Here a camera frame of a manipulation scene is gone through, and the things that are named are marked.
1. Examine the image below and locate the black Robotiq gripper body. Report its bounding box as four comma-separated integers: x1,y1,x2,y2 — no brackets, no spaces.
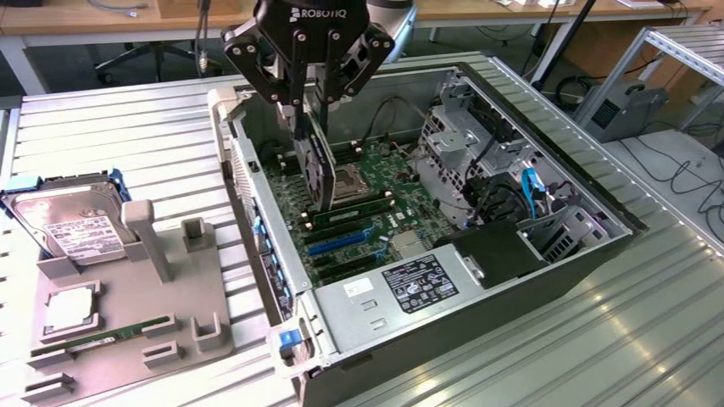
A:
252,0,372,71

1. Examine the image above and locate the black looped wire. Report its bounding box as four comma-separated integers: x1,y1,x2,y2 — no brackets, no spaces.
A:
364,96,427,145

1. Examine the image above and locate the aluminium profile frame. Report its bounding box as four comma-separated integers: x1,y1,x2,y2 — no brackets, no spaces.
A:
571,25,724,137

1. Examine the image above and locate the graphics card with metal bracket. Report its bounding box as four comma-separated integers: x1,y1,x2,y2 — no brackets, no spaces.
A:
292,112,340,212

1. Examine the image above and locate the blue expansion slot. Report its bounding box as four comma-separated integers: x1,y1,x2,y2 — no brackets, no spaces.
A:
308,235,370,256

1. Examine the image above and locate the grey network cable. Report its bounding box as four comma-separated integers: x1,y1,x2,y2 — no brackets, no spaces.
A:
87,0,150,19

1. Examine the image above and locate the green RAM stick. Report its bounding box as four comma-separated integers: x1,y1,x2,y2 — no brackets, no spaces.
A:
31,315,172,358
312,202,392,225

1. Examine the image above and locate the black tangled cable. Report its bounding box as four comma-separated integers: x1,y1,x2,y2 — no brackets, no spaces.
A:
619,137,724,216

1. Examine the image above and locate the silver drive cage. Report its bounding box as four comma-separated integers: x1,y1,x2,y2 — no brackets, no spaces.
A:
418,70,544,200

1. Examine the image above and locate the black plastic air shroud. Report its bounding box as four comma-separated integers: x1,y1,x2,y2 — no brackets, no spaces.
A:
432,220,550,290

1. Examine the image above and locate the silver CPU chip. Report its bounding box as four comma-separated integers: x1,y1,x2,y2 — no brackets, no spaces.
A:
43,290,96,332

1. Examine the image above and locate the black slanted pole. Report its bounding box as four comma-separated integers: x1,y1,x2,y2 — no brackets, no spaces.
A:
531,0,600,91

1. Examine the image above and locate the metal CPU socket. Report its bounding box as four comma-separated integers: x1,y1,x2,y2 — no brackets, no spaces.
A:
332,164,370,203

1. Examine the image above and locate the brown box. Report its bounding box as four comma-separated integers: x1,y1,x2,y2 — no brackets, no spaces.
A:
155,0,256,21

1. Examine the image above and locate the black hanging cable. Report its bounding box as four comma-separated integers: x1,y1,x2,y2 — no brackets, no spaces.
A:
195,0,212,72

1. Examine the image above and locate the green motherboard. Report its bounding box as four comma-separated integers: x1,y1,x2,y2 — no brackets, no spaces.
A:
263,142,454,289

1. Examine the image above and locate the black office chair base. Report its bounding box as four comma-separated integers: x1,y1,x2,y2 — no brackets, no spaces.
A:
94,40,223,85

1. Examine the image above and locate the coiled black cable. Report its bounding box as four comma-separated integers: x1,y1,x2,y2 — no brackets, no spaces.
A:
556,75,591,108

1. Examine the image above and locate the vented silver disk bay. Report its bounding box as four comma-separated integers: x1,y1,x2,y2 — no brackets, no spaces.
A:
519,205,616,262

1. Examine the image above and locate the wooden desk white frame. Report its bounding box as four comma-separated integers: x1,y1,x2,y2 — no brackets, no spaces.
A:
415,0,712,86
0,0,284,97

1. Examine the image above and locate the silver hard disk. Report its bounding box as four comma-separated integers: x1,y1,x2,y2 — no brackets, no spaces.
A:
3,181,131,267

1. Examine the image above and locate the open dark PC case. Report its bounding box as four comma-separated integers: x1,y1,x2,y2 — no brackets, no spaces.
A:
206,50,651,407

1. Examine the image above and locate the grey equipment box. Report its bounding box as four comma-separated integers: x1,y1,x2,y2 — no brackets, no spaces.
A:
575,82,670,144

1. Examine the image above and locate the blue wire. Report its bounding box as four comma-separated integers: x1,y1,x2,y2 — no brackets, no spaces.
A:
523,167,548,220

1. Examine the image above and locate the black power wire bundle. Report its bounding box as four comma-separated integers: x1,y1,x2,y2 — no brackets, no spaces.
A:
467,176,531,226

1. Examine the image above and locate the blue case latch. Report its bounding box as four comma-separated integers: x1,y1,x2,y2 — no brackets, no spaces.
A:
276,329,303,353

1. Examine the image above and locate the silver chipset heatsink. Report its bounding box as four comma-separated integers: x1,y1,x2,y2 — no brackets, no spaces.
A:
390,231,430,260

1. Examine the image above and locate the blue disk caddy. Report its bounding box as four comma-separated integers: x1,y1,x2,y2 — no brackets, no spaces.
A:
0,167,136,221

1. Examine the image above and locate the grey parts rack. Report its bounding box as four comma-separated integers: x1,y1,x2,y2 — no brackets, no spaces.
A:
16,198,236,404

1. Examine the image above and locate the silver power supply unit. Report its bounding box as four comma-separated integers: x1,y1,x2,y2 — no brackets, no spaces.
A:
310,243,494,355

